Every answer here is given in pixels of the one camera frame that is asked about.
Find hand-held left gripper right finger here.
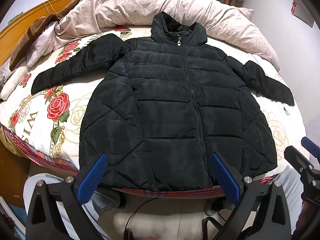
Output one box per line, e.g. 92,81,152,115
209,152,292,240

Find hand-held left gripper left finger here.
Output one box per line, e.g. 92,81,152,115
26,153,109,240

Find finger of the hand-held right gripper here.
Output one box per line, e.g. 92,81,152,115
301,136,320,159
284,145,315,178

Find black hooded puffer jacket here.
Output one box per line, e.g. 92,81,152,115
31,11,295,189

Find person's light blue pants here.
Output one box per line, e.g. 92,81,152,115
24,167,304,240

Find wooden bed side board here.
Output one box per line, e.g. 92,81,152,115
0,142,31,201

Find rose printed bedsheet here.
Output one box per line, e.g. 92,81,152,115
0,26,307,178

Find white pillow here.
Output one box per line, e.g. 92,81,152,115
0,65,28,101

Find lilac pillow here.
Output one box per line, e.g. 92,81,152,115
26,21,61,68

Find brown fleece blanket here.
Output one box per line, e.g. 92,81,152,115
9,0,94,72

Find wooden bed headboard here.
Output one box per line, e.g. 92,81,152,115
0,0,73,64

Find pale pink patterned duvet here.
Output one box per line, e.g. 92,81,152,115
54,0,280,72

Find thin black cable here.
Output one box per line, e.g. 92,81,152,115
124,197,161,240

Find grey wall panel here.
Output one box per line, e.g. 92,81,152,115
291,0,315,28

